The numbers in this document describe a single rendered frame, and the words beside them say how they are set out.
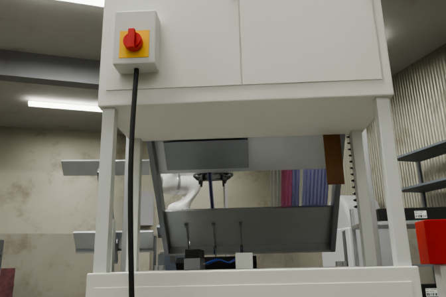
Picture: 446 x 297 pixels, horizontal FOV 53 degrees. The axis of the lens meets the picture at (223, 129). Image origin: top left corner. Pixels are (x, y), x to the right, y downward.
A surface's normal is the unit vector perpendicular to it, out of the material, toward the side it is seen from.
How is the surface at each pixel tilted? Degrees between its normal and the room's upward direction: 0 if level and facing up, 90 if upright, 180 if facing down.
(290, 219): 136
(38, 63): 90
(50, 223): 90
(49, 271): 90
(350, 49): 90
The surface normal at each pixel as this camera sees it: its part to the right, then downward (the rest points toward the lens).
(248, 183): 0.31, -0.29
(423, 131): -0.95, -0.07
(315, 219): -0.03, 0.48
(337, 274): -0.06, -0.29
